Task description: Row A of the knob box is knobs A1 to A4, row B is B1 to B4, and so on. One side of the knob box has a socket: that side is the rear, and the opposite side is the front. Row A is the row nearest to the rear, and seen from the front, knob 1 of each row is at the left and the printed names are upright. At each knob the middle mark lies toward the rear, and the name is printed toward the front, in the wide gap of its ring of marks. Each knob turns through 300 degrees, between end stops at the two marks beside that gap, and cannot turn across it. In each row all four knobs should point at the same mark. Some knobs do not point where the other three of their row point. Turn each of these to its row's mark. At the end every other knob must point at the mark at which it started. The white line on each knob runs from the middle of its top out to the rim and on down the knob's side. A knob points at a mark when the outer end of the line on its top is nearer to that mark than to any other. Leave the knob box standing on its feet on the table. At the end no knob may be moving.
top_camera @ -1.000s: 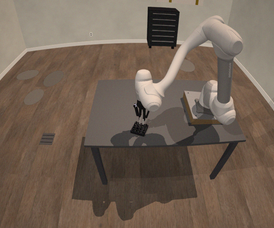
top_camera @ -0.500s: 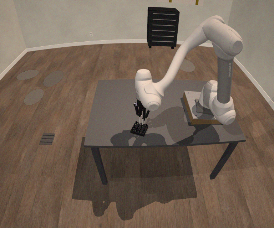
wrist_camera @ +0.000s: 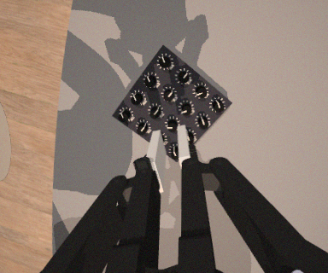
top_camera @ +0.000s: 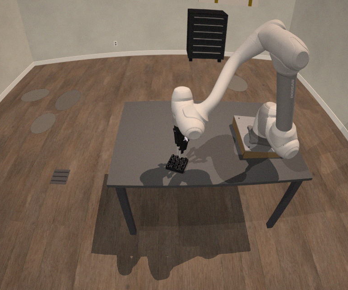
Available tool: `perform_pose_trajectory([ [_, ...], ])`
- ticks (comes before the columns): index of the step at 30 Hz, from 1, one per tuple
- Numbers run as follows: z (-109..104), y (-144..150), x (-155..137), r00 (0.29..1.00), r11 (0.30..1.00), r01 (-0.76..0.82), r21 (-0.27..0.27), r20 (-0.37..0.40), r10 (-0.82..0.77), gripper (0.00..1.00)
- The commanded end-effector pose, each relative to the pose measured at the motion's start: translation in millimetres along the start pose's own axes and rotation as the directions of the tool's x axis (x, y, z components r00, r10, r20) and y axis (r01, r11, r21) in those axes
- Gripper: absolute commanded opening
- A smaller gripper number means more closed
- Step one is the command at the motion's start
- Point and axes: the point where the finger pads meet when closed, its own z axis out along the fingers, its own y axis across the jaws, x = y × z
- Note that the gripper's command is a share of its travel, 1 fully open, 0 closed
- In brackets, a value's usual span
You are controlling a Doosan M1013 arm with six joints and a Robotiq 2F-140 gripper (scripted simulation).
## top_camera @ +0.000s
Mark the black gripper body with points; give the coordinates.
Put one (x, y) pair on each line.
(178, 131)

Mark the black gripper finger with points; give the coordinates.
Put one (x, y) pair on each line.
(183, 145)
(177, 141)

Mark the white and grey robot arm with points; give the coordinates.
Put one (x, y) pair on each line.
(288, 53)

